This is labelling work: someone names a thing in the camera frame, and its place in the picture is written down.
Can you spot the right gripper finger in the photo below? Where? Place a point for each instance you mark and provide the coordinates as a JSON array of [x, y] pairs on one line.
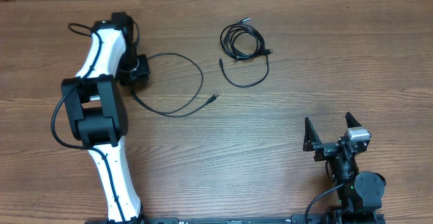
[[311, 138], [351, 121]]

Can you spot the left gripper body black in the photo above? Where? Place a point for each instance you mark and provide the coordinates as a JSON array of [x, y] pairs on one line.
[[141, 70]]

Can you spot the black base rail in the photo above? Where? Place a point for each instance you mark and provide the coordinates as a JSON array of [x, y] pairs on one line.
[[294, 219]]

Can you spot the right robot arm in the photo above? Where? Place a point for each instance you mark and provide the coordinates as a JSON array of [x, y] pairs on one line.
[[359, 193]]

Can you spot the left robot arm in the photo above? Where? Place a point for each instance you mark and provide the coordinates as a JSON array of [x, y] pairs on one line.
[[96, 112]]

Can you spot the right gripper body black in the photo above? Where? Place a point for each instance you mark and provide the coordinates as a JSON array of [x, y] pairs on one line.
[[327, 149]]

